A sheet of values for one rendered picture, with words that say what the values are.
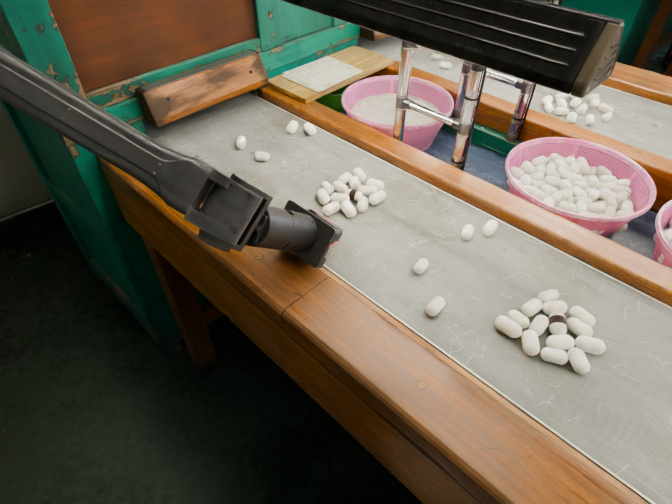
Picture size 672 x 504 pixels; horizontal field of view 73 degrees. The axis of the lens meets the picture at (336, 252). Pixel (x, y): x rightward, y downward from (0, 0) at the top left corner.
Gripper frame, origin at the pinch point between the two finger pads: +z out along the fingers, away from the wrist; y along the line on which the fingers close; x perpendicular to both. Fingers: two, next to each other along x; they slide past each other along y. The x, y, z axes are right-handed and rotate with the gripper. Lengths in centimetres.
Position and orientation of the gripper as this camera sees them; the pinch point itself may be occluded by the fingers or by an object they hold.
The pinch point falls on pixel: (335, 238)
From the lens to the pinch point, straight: 75.0
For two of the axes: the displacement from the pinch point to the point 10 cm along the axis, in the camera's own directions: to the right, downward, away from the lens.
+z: 5.4, 0.7, 8.4
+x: -4.5, 8.7, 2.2
